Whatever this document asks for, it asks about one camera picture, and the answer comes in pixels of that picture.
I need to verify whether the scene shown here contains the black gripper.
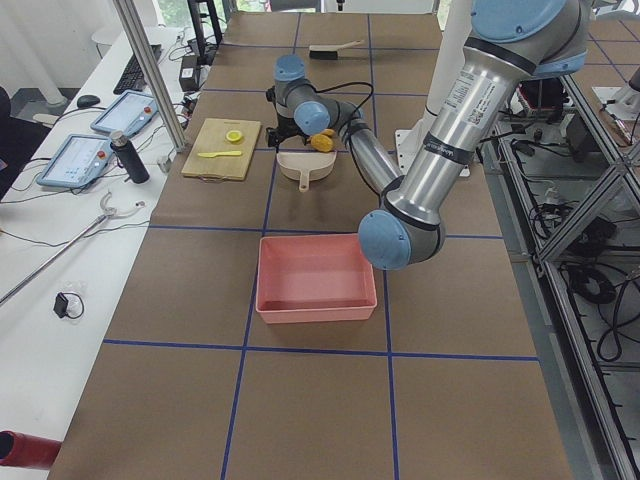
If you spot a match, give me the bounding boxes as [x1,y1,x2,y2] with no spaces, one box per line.
[265,86,309,148]

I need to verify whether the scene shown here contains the brown potato toy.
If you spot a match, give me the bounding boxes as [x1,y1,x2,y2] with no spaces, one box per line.
[309,134,334,153]

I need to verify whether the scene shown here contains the beige plastic dustpan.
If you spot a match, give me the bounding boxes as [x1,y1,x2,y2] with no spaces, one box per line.
[276,151,337,193]

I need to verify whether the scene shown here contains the beige hand brush black bristles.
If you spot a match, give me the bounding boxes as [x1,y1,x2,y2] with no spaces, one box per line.
[308,40,364,60]

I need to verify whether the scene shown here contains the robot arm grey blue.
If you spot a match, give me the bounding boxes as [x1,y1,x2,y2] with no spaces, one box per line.
[267,1,592,270]

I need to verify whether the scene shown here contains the pink plastic bin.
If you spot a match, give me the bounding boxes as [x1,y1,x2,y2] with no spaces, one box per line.
[256,234,377,324]

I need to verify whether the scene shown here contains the yellow lemon slice toy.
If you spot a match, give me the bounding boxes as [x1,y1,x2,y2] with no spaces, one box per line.
[225,130,244,144]

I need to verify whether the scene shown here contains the bamboo cutting board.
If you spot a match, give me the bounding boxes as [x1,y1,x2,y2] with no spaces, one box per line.
[181,118,261,181]

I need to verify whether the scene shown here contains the yellow plastic knife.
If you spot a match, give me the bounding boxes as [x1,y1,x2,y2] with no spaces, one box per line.
[197,150,243,159]

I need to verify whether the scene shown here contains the black power adapter box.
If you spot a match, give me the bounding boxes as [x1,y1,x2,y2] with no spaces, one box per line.
[179,55,209,92]

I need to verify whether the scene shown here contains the far blue teach pendant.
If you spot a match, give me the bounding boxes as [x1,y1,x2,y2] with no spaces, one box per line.
[90,90,158,137]

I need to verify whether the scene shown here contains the blue teach pendant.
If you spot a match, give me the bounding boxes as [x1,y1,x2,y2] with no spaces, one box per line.
[36,134,113,189]
[90,90,158,137]

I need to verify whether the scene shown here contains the black keyboard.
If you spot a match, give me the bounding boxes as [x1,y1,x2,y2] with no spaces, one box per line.
[113,55,147,95]

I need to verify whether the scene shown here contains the black water bottle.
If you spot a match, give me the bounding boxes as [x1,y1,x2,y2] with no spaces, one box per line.
[109,130,150,184]

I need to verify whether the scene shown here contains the metal reacher grabber stick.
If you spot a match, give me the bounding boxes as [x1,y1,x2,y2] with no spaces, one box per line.
[0,192,147,306]

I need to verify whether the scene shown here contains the black computer mouse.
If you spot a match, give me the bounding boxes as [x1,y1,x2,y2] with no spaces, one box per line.
[76,94,101,109]

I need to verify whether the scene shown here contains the near blue teach pendant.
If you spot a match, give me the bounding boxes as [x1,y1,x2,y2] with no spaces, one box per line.
[36,134,113,189]

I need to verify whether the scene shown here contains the red cylinder roll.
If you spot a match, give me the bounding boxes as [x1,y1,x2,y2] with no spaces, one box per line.
[1,430,62,470]

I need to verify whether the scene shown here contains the aluminium frame post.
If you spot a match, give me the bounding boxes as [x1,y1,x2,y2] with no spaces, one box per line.
[113,0,186,153]

